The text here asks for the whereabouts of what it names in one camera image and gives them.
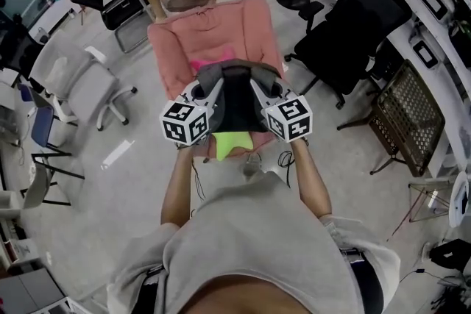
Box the person's black strap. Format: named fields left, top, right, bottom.
left=341, top=249, right=386, bottom=314
left=141, top=268, right=165, bottom=314

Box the person's grey shirt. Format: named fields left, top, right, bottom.
left=106, top=171, right=402, bottom=314

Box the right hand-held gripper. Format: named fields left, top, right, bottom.
left=249, top=78, right=314, bottom=143

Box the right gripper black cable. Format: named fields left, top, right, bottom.
left=278, top=149, right=295, bottom=188

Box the white box appliance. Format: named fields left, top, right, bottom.
left=419, top=0, right=448, bottom=19
left=411, top=38, right=439, bottom=69

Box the grey and black backpack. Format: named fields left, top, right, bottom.
left=194, top=60, right=291, bottom=133

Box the white shelving unit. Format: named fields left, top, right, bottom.
left=362, top=0, right=471, bottom=177

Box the blue chair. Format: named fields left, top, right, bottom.
left=18, top=84, right=85, bottom=181

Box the person's right black strap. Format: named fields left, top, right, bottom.
left=341, top=249, right=386, bottom=314

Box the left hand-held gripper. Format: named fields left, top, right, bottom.
left=159, top=79, right=226, bottom=149

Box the white rounded device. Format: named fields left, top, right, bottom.
left=448, top=171, right=471, bottom=229

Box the person's left black strap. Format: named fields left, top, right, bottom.
left=141, top=268, right=165, bottom=314

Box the person's right forearm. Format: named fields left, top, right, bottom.
left=290, top=138, right=332, bottom=218

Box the black cantilever chair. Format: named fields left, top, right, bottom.
left=68, top=0, right=155, bottom=54

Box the person's left forearm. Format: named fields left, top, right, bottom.
left=160, top=146, right=202, bottom=227

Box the black bag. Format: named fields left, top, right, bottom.
left=428, top=238, right=471, bottom=271

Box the grey folding chair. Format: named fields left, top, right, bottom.
left=20, top=161, right=73, bottom=210

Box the pink star pillow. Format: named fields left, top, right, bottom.
left=190, top=46, right=236, bottom=73

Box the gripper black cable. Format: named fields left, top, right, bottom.
left=278, top=149, right=295, bottom=188
left=191, top=157, right=205, bottom=201

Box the black mesh office chair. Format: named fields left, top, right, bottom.
left=283, top=0, right=413, bottom=110

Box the brown perforated metal chair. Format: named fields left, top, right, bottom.
left=336, top=60, right=446, bottom=178

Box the light grey office chair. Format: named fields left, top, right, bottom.
left=29, top=35, right=138, bottom=132

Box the thin wire frame stand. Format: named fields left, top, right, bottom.
left=386, top=182, right=457, bottom=242

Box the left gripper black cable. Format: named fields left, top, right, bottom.
left=191, top=157, right=205, bottom=201

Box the green star pillow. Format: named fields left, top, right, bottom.
left=211, top=131, right=255, bottom=162

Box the person's grey shoe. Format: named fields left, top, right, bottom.
left=242, top=153, right=263, bottom=179

